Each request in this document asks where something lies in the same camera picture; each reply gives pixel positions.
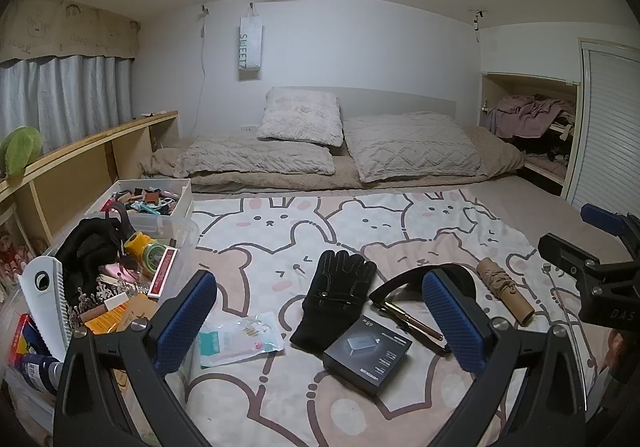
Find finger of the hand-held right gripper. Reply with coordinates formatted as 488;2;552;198
580;204;640;240
538;233;603;278

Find printed rabbit blanket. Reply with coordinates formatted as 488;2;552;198
120;190;601;447

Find beige printed valance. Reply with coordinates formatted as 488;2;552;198
0;0;141;65

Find person's right hand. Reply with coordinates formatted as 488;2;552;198
606;329;625;373

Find black leather glove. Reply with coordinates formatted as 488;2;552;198
290;249;378;354

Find clear plastic container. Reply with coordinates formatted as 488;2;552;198
0;214;201;433

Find green plush toy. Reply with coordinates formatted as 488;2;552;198
0;126;45;178

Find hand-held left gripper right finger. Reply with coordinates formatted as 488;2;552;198
421;264;596;447

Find black cardboard box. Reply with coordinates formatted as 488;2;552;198
322;313;415;398

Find black handled scissors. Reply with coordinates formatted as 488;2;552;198
106;201;137;239

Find pink small item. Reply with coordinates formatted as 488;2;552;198
100;262;146;284

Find brown wooden pen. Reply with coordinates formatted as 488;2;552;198
378;303;445;342

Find pile of clothes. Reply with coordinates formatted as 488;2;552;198
482;94;576;163

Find wooden bedside shelf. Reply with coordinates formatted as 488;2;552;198
0;110;180;253

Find white plastic comb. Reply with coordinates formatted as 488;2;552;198
19;254;73;363

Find white louvred closet door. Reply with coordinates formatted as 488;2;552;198
562;38;640;223

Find wooden closet nook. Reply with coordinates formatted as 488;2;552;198
479;72;583;185

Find grey blue curtain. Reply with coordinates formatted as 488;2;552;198
0;54;136;148

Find yellow tape roll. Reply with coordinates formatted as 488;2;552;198
122;233;168;278

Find white wall cable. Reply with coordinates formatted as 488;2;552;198
190;0;236;138

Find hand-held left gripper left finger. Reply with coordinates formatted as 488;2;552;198
52;269;218;447

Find white headboard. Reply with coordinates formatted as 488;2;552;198
265;86;457;120

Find brown paper tube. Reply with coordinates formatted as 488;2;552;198
475;258;536;326

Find grey knitted pillow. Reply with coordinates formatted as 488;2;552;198
172;134;336;178
342;112;488;184

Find red and blue box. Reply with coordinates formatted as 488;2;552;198
7;313;51;363

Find white box of small things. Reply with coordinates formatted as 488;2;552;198
85;178;195;233

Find red flat box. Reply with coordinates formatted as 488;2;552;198
147;247;180;299

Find fluffy white pillow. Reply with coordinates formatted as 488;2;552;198
256;87;345;148

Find black neck band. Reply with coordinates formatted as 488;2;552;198
369;264;478;353

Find white teal plastic packet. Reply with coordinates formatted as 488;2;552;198
196;311;280;369

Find orange packet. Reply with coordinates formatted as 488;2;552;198
84;304;158;335

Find dark blue bottle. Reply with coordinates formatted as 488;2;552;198
20;352;66;395

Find black knit glove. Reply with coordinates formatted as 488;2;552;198
54;216;136;295

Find white eraser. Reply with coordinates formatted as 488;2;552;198
100;291;132;310

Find hanging white paper bag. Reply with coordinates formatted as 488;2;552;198
238;2;263;80

